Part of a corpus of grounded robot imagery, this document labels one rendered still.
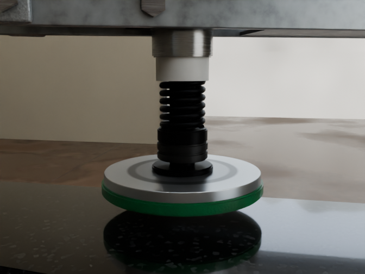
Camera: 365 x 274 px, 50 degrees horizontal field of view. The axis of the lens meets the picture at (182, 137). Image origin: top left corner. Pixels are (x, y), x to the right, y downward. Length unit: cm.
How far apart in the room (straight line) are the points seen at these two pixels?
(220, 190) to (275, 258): 9
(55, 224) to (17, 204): 11
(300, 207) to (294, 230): 9
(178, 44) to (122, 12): 8
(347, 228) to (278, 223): 8
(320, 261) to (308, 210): 15
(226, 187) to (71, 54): 538
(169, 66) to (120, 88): 501
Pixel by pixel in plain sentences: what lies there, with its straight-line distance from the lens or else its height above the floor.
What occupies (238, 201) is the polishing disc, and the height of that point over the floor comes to 84.
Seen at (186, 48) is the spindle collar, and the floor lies 102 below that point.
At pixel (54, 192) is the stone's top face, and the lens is 65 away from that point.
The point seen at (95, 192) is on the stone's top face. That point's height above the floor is 80.
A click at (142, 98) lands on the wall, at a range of 541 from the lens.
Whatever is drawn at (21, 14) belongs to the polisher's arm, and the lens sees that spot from 43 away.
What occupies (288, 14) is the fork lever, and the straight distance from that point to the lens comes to 52.
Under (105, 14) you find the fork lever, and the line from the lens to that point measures 45.
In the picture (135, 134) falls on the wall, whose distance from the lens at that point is 550.
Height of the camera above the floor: 99
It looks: 9 degrees down
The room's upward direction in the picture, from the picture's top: straight up
